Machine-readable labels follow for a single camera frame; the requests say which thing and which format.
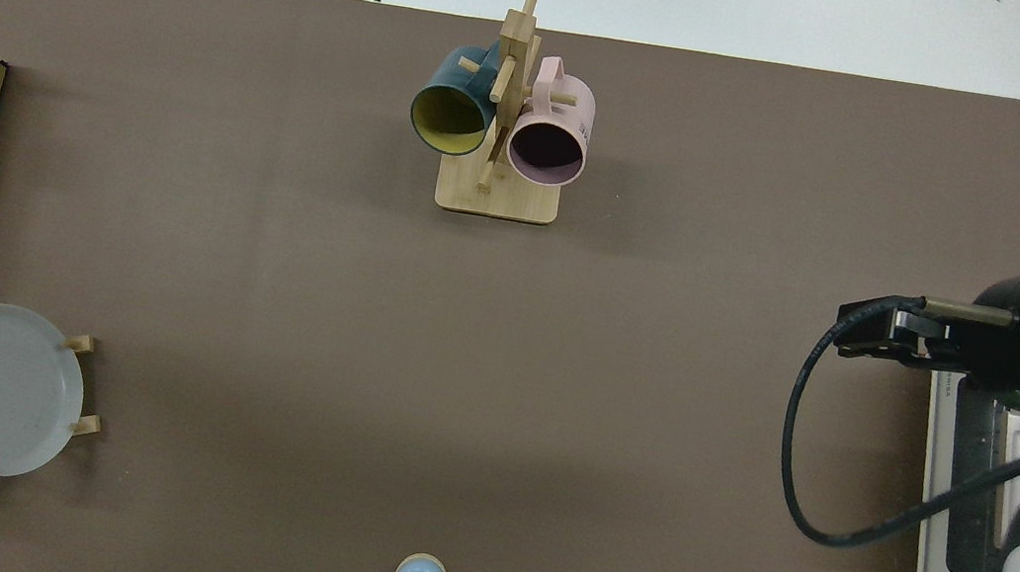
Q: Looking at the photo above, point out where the wooden cup stand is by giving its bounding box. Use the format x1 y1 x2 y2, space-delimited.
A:
433 0 589 227

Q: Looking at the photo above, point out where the brown table cloth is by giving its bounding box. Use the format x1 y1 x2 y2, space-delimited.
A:
0 0 1020 572

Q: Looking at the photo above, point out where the wooden plate rack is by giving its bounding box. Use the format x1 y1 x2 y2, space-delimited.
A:
0 322 115 480

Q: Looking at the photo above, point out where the pink mug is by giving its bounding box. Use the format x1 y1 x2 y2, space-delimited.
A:
502 51 603 192

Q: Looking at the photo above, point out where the teal mug yellow inside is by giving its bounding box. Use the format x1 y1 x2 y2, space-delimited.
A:
404 37 507 163

